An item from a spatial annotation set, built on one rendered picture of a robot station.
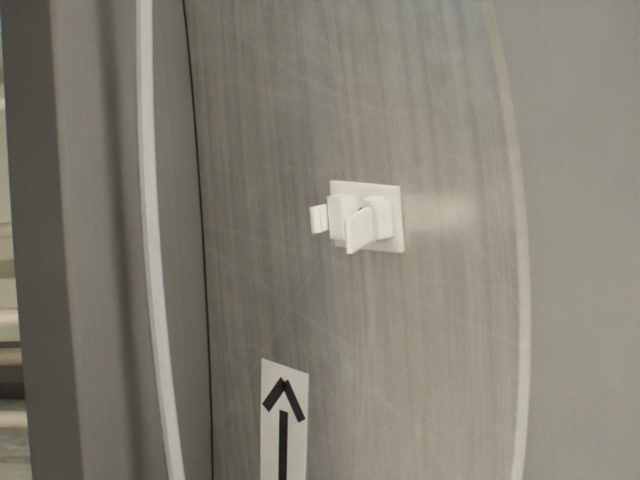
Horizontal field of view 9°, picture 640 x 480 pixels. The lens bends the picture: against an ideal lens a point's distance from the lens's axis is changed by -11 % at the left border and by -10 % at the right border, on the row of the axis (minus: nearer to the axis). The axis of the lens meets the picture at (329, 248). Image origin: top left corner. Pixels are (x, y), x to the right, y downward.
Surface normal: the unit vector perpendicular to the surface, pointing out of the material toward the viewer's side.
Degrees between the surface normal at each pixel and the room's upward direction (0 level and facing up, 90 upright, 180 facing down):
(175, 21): 83
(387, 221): 91
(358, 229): 91
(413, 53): 90
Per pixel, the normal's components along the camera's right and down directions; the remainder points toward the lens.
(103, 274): 0.71, 0.11
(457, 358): -0.70, 0.18
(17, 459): -0.09, -0.98
